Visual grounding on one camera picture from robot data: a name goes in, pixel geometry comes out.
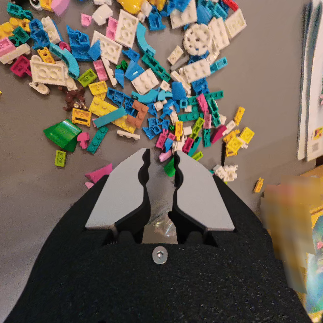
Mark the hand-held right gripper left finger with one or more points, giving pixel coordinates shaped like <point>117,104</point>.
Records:
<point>121,191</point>

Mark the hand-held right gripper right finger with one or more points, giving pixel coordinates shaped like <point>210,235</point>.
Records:
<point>201,196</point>

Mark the green curved lego piece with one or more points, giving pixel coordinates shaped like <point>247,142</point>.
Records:
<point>170,167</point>

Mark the pile of colourful lego pieces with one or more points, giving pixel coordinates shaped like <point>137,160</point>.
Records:
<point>126,27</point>

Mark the magenta lego slope piece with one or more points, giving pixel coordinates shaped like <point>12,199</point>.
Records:
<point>99,174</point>

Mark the yellow small lego piece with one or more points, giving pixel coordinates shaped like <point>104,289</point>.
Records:
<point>258,185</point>

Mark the lime lego plate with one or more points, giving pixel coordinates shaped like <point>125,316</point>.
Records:
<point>60,158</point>

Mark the large green lego slope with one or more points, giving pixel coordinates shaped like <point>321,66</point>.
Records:
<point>63,133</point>

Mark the yellow lego set box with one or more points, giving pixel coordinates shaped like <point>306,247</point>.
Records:
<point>318,217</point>

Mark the lego instruction booklet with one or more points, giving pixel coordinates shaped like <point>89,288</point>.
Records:
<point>313,75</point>

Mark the clear plastic bag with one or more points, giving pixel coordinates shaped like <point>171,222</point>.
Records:
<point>161,224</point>

